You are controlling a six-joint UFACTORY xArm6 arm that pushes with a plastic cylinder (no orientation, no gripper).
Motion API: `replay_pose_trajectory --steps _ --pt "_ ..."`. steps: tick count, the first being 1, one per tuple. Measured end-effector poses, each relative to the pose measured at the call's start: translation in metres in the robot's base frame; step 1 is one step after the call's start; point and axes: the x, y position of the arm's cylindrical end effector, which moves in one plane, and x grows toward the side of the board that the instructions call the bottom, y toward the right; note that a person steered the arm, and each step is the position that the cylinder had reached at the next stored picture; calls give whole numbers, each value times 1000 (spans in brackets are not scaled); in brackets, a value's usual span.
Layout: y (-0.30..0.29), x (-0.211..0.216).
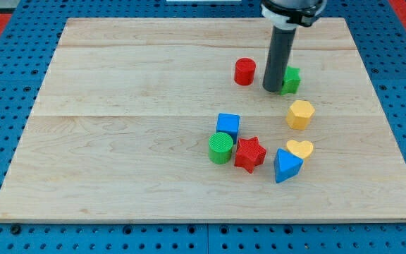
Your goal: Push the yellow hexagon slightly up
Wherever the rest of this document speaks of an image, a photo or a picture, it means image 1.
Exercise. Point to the blue triangle block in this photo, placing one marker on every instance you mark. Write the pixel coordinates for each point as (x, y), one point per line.
(286, 165)

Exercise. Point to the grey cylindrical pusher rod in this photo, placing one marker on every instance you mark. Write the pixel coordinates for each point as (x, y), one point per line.
(277, 60)

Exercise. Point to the light wooden board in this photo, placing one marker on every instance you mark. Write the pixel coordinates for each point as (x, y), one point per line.
(120, 128)

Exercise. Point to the green star block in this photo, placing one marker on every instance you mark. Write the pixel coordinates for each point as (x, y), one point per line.
(291, 81)

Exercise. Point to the green cylinder block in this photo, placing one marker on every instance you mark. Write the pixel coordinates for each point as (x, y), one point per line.
(220, 148)

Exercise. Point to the yellow heart block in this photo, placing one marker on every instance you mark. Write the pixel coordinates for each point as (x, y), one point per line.
(303, 149)

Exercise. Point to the red star block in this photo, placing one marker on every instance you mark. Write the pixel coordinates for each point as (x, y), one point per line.
(249, 154)

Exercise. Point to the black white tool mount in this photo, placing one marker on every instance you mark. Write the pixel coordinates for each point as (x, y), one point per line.
(289, 14)

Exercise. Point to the red cylinder block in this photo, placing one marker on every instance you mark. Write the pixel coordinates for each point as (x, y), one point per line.
(244, 71)

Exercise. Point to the yellow hexagon block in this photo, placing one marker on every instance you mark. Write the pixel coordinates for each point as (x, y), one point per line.
(300, 114)

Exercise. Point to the blue cube block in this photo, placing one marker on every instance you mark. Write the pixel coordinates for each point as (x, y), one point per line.
(229, 124)

